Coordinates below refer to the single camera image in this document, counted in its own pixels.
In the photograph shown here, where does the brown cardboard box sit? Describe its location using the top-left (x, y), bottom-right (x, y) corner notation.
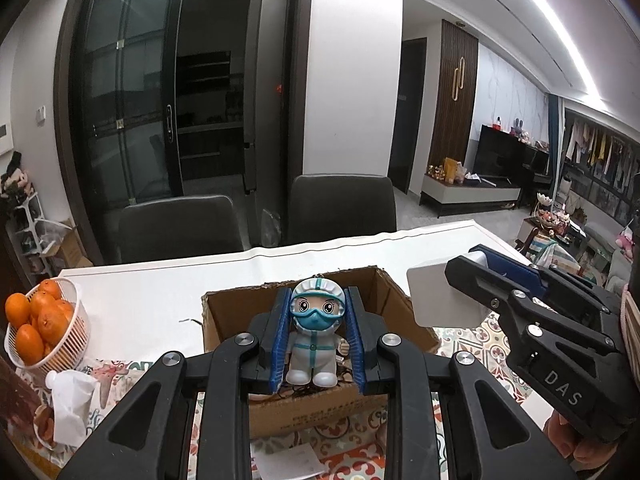
top-left (201, 266), bottom-right (441, 438)

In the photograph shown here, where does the person's right hand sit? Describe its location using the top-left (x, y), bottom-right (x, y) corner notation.
top-left (544, 407), bottom-right (623, 473)

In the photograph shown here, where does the crumpled white tissue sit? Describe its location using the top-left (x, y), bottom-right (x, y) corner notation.
top-left (45, 360), bottom-right (166, 448)

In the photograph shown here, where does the slatted wood panel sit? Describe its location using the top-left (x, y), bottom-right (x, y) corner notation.
top-left (434, 19), bottom-right (478, 176)

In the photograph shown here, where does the dark wooden door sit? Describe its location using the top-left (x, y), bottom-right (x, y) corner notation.
top-left (389, 39), bottom-right (427, 196)

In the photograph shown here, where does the dark grey dining chair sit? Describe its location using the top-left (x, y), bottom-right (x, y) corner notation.
top-left (286, 175), bottom-right (398, 246)
top-left (118, 195), bottom-right (246, 263)

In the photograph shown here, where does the white television cabinet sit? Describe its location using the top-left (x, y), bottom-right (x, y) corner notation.
top-left (419, 172), bottom-right (523, 218)

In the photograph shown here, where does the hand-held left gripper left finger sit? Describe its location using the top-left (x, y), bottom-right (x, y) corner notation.
top-left (57, 287), bottom-right (296, 480)

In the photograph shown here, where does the white charger block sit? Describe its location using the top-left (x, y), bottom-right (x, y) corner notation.
top-left (406, 255), bottom-right (493, 328)

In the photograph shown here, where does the chair with striped cloth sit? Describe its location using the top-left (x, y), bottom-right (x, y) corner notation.
top-left (520, 230), bottom-right (586, 271)

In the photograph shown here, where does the person's right forearm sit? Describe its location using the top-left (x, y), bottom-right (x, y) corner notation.
top-left (619, 280), bottom-right (640, 361)

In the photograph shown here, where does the black television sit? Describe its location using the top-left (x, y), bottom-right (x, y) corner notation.
top-left (472, 125), bottom-right (551, 186)

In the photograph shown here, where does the silver refrigerator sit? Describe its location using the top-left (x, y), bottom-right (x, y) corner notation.
top-left (243, 0), bottom-right (290, 248)

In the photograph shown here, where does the white plastic basket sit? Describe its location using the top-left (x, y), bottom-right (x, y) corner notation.
top-left (4, 277), bottom-right (91, 371)

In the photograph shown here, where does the flower shaped tiered stand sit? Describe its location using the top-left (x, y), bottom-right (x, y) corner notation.
top-left (535, 192), bottom-right (573, 236)

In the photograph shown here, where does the white suited doctor figurine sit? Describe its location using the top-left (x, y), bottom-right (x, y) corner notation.
top-left (285, 277), bottom-right (353, 388)

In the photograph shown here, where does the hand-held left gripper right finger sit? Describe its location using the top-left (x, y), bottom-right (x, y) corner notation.
top-left (345, 286), bottom-right (581, 480)

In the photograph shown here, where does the pile of oranges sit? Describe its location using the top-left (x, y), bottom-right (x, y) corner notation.
top-left (5, 280), bottom-right (76, 366)

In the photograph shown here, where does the small cardboard carton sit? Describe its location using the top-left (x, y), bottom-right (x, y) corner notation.
top-left (42, 220), bottom-right (93, 268)

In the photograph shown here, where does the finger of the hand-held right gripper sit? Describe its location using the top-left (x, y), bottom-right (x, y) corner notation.
top-left (469, 243), bottom-right (623, 321)
top-left (444, 255), bottom-right (626, 361)

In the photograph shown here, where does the sliding glass door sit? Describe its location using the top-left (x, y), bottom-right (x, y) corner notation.
top-left (80, 0), bottom-right (188, 211)

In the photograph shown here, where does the row of hanging clothes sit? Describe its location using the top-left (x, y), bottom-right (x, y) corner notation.
top-left (565, 115), bottom-right (640, 186)

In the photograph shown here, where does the white paper slip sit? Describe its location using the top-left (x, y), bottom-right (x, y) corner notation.
top-left (251, 442), bottom-right (326, 480)

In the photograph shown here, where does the white shelf with plush toys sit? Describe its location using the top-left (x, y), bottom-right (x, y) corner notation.
top-left (0, 152), bottom-right (48, 271)

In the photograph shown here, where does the clear plastic bag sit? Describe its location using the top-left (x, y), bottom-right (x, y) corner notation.
top-left (261, 210), bottom-right (283, 248)

